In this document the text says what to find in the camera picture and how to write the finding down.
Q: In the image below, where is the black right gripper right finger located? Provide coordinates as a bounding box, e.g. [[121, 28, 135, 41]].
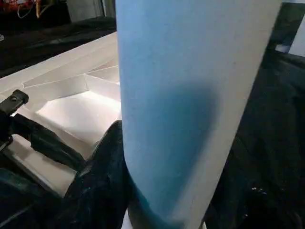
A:
[[206, 183, 287, 229]]

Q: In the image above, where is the white plastic table top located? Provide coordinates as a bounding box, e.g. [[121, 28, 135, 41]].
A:
[[0, 31, 122, 199]]

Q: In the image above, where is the grey window curtain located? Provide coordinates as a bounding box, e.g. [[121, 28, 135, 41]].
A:
[[67, 0, 106, 22]]

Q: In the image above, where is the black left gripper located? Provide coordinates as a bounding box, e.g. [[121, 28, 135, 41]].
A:
[[0, 89, 84, 170]]

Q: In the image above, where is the orange yellow wire bundle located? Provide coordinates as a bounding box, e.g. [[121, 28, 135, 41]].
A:
[[6, 0, 43, 20]]

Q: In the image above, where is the black work mat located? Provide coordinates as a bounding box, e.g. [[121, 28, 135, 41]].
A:
[[0, 15, 305, 229]]

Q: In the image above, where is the white plastic table leg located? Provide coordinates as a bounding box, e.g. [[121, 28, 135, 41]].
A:
[[114, 0, 284, 229]]

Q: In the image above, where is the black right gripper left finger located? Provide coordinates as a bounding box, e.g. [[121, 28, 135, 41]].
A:
[[59, 119, 144, 229]]

